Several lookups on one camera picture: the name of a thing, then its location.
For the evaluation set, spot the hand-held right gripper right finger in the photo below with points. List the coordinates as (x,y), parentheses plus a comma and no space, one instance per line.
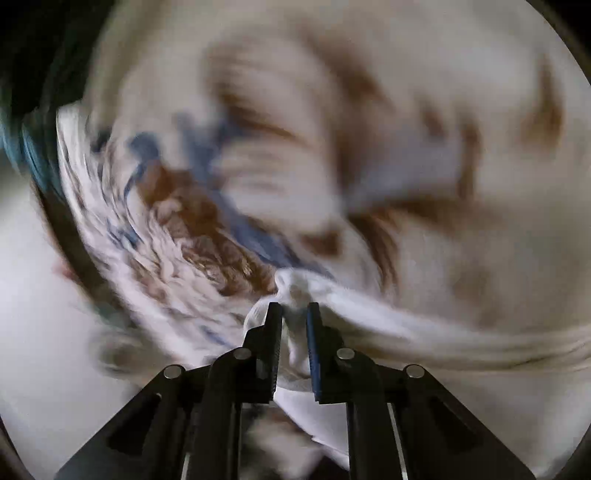
(315,350)

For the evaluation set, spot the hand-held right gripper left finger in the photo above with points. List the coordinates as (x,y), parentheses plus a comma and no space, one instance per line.
(272,350)

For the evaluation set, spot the white pants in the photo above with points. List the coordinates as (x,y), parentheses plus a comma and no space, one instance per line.
(295,290)

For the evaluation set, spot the floral blanket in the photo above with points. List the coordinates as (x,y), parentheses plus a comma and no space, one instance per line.
(369,138)

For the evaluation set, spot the teal folded quilt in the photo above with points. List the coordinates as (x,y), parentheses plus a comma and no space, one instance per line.
(32,152)

